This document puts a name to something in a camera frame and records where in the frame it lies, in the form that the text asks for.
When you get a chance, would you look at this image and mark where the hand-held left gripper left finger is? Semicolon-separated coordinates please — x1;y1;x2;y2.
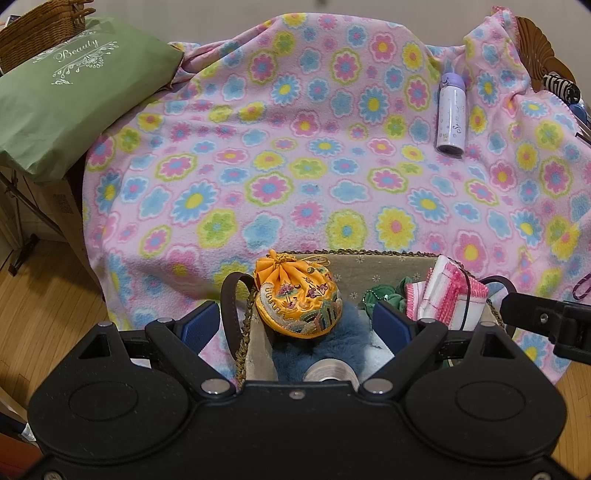
76;300;237;400

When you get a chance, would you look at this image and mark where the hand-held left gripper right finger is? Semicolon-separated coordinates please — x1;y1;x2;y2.
358;300;520;400

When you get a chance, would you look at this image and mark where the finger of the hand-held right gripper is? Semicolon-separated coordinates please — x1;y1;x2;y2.
500;291;568;332

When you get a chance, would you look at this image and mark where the plush toy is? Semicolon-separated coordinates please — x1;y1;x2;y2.
362;276;416;320

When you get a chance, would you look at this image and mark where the blue fuzzy plush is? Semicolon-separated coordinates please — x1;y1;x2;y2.
272;302;376;382

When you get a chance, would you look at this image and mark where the woven basket with fabric liner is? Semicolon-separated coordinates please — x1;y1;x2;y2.
221;249;520;389

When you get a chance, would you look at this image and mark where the pink and white cloth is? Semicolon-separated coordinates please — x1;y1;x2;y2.
405;255;490;331

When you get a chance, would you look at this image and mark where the beige tape roll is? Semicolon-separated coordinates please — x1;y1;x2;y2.
302;359;361;383

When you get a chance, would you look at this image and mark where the orange embroidered pouch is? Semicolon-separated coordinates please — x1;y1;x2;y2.
253;250;343;340

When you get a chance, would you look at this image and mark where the pink floral fleece blanket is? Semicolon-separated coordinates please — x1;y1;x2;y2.
81;7;591;385

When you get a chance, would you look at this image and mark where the cardboard box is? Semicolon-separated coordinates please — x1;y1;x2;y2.
0;161;86;243

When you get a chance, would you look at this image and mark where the black folding stand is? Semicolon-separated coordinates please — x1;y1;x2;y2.
7;233;42;278

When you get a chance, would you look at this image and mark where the white and purple bottle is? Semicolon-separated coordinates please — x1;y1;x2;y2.
436;72;468;158

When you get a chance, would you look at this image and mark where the zebra print item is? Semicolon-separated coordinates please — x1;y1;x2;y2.
541;73;581;103

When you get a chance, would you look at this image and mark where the green printed pillow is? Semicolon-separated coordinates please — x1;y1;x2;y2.
0;17;185;186

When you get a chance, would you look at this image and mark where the wooden fan-shaped chair back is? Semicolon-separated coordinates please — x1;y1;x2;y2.
515;16;578;80

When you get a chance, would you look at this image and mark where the brown wicker basket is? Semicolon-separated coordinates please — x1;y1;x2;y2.
0;0;98;75

